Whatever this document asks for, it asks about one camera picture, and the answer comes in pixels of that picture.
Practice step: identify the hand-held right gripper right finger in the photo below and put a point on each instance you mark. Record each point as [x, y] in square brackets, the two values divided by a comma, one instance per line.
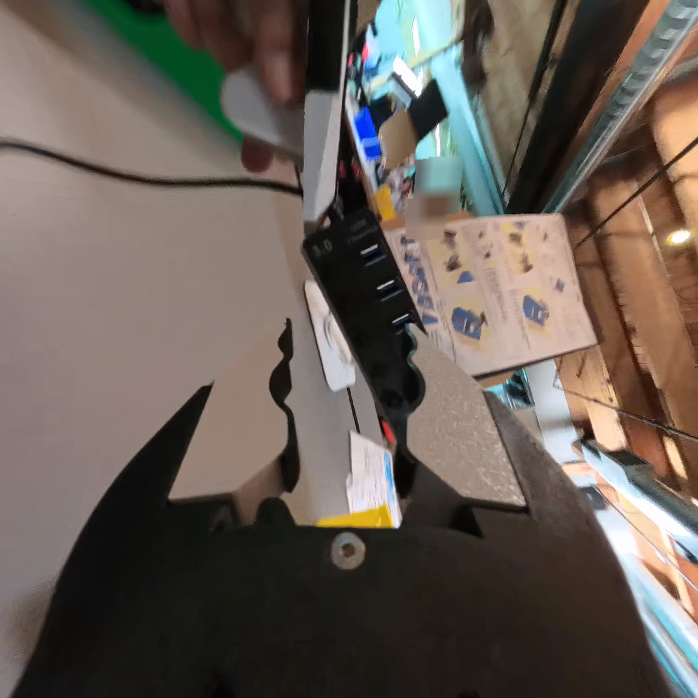
[463, 436]

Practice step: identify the blue-striped clear plastic bag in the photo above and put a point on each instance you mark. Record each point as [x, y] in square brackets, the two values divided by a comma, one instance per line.
[371, 474]

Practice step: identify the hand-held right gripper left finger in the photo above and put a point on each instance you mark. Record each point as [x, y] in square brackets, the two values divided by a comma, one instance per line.
[229, 436]

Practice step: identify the blue plastic bin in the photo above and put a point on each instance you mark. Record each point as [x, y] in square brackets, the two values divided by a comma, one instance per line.
[365, 128]

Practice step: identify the person's left hand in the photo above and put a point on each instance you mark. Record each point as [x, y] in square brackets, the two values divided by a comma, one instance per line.
[245, 27]

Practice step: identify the black multi-port USB hub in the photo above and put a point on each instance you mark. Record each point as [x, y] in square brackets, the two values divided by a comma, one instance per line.
[376, 305]

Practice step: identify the round ceiling light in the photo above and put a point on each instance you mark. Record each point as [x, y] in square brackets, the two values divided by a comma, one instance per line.
[679, 237]

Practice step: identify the green plastic bin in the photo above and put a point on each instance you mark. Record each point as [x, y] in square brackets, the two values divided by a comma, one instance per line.
[163, 54]

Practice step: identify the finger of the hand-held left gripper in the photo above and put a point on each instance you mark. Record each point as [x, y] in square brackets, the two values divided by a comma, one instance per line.
[324, 152]

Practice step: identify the grey desk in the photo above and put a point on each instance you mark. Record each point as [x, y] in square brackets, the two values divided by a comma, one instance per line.
[109, 300]

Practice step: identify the printed instruction sheet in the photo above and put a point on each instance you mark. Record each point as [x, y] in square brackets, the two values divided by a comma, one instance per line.
[501, 289]

